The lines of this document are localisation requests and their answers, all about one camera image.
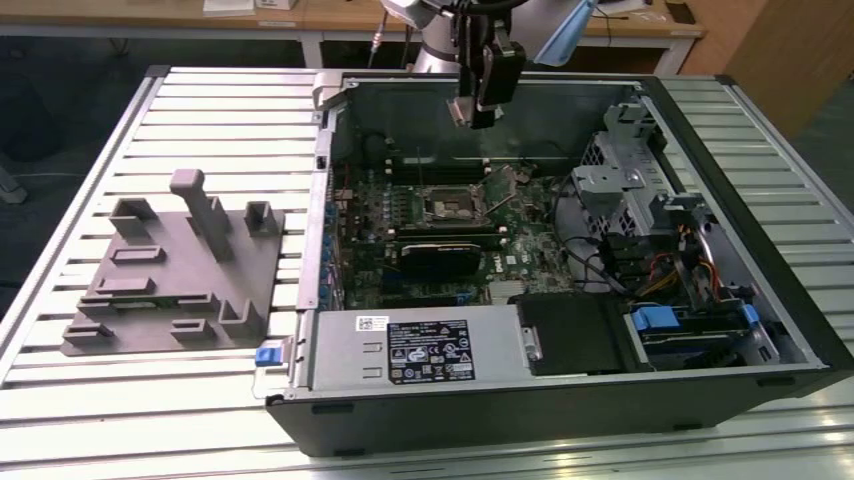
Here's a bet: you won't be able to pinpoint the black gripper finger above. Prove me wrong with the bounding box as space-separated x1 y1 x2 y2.
458 19 501 131

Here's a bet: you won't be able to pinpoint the silver CPU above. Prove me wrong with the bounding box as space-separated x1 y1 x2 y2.
445 97 471 128

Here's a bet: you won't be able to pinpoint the metal socket cover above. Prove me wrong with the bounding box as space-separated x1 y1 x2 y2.
481 163 530 204

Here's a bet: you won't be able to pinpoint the black RAM slot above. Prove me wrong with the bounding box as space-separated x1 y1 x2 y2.
398 227 505 236
398 223 503 231
389 162 495 170
386 156 495 165
398 232 506 240
386 168 497 177
398 236 507 245

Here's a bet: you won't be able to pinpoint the metal disk bay cage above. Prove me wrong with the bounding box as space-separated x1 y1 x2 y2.
570 102 677 236

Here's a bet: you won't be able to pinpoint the green motherboard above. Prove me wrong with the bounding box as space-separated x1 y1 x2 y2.
325 158 584 310

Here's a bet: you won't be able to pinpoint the black graphics card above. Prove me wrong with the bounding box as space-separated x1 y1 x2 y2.
393 240 485 282

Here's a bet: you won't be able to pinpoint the small silver heatsink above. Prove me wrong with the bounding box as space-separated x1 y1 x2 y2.
490 281 530 304

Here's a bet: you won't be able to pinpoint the wooden cabinet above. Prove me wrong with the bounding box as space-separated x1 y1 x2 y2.
680 0 854 144

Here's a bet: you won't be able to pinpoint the wooden desk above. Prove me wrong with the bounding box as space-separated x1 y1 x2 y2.
0 0 709 76

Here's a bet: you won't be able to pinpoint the black plastic shroud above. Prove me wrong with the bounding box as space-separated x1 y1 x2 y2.
510 293 654 377

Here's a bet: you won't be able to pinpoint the blue disk carrier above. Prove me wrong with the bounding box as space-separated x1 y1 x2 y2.
628 301 762 346

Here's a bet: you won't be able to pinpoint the silver power supply unit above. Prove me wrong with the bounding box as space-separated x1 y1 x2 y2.
286 305 535 397

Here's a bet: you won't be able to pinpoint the grey parts rack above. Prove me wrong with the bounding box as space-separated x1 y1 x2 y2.
59 168 290 357

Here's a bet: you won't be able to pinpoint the black PC case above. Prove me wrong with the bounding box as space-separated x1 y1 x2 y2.
263 69 854 459

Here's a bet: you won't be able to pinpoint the grey chair base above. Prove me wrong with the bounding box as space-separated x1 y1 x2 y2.
0 162 30 205

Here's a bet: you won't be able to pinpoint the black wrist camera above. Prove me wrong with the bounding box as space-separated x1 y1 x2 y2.
479 38 530 111

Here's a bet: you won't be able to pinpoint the black power cable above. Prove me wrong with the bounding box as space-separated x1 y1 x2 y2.
562 235 633 297

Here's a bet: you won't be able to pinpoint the yellow wires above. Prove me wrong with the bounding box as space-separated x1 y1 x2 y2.
637 269 680 299

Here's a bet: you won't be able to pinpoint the orange flat cable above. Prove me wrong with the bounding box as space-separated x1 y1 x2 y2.
704 257 728 304

